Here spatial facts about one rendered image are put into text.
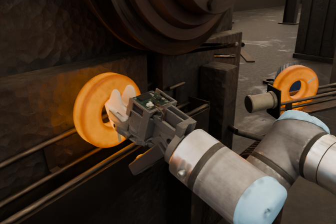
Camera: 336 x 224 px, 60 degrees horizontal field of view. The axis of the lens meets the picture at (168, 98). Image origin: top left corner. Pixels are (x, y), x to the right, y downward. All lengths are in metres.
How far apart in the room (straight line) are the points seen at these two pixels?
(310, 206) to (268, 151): 1.16
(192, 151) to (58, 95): 0.30
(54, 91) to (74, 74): 0.05
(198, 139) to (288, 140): 0.17
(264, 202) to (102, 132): 0.34
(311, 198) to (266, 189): 1.33
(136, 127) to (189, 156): 0.12
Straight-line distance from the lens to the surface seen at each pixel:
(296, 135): 0.56
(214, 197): 0.45
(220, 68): 0.90
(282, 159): 0.56
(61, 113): 0.63
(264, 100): 0.99
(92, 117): 0.58
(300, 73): 1.05
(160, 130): 0.51
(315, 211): 1.69
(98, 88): 0.57
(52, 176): 0.63
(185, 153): 0.46
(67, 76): 0.62
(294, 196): 1.74
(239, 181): 0.43
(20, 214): 0.56
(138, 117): 0.51
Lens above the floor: 1.03
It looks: 21 degrees down
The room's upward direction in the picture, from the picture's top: straight up
